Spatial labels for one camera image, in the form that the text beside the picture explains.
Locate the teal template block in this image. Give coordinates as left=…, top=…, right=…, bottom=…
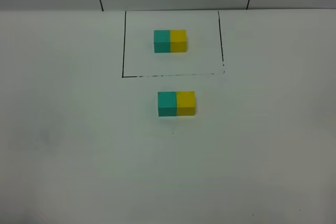
left=153, top=30, right=171, bottom=53

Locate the yellow template block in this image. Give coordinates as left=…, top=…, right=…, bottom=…
left=170, top=30, right=187, bottom=52

